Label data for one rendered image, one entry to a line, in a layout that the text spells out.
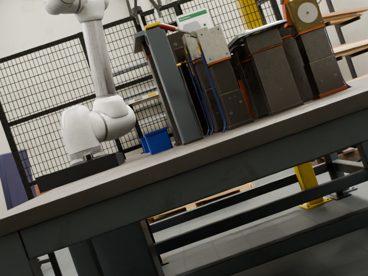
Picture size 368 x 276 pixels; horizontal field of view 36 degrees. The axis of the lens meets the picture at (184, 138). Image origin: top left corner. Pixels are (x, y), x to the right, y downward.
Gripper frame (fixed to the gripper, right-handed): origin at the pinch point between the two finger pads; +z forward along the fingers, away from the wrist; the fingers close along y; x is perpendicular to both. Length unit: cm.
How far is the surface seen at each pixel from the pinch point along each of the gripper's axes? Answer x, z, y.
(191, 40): -1.2, 12.4, 12.9
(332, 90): -27, 49, 51
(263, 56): -29, 30, 31
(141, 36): -4.7, 5.2, -5.4
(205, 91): -1.0, 32.9, 11.7
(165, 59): -17.0, 18.0, -1.0
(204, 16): 137, -20, 48
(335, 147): -89, 61, 24
